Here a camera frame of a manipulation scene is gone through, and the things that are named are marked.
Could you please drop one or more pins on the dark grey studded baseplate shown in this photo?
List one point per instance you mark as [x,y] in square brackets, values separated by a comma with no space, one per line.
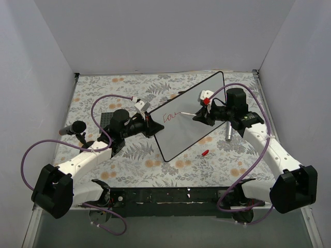
[106,121]

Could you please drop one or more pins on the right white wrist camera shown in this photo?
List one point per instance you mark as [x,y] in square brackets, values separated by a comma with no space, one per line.
[205,99]

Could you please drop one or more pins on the white marker pen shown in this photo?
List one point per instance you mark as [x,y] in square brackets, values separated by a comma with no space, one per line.
[189,114]

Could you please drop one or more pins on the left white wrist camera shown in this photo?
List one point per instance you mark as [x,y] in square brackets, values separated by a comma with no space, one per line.
[141,106]

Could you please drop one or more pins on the black microphone with red ring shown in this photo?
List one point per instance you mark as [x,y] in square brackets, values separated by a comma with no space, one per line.
[76,127]

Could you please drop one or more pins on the white board with black frame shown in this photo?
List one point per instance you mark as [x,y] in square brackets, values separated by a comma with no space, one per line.
[180,131]

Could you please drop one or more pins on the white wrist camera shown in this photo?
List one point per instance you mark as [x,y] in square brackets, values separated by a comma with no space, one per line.
[205,99]
[141,106]

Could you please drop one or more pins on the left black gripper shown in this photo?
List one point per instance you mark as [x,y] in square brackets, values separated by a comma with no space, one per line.
[148,125]

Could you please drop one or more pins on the floral patterned table mat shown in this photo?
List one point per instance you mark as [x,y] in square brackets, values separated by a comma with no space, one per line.
[139,163]

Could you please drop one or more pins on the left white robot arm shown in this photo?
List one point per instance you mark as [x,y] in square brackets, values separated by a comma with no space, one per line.
[56,190]

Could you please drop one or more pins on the red marker cap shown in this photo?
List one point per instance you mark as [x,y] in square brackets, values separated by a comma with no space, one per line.
[205,153]

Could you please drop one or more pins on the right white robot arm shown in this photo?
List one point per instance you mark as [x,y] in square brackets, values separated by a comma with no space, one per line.
[295,185]

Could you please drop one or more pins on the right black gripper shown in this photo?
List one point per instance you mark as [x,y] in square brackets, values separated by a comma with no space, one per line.
[207,116]

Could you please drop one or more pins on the black front mounting rail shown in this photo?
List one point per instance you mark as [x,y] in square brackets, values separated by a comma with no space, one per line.
[196,201]

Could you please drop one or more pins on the silver microphone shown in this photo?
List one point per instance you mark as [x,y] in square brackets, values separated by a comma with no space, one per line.
[229,132]

